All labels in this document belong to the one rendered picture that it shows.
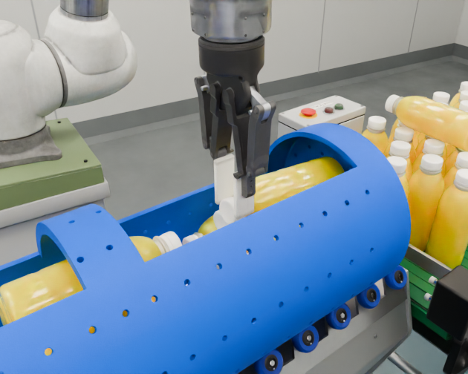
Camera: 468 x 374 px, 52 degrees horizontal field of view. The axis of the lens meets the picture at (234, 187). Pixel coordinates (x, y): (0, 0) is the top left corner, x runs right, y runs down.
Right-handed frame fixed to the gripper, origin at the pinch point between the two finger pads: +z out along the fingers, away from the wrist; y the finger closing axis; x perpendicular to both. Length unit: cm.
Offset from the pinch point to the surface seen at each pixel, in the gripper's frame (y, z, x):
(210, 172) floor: -178, 122, 112
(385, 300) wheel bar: 10.5, 28.6, 25.3
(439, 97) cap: -16, 12, 77
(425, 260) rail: 10.7, 24.8, 35.7
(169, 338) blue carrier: 12.6, 5.3, -18.0
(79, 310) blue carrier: 8.4, 0.2, -24.9
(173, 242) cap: 1.2, 3.5, -10.5
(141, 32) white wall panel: -265, 51, 117
